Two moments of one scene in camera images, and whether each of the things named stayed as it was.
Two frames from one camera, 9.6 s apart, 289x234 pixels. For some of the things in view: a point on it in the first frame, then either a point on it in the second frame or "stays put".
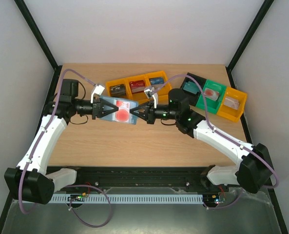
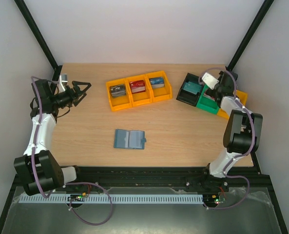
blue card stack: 157,81 stays put
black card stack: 118,90 stays put
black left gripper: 97,109 → 73,95
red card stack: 137,86 stays put
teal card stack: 191,87 stays put
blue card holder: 123,114 → 129,139
